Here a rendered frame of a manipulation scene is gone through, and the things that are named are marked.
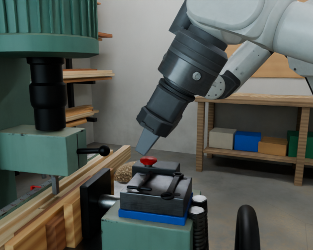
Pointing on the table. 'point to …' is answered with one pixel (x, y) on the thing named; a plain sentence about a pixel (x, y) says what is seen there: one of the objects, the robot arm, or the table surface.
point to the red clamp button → (148, 160)
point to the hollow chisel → (55, 185)
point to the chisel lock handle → (105, 150)
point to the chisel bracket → (41, 150)
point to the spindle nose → (47, 92)
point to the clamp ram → (95, 201)
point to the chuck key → (142, 183)
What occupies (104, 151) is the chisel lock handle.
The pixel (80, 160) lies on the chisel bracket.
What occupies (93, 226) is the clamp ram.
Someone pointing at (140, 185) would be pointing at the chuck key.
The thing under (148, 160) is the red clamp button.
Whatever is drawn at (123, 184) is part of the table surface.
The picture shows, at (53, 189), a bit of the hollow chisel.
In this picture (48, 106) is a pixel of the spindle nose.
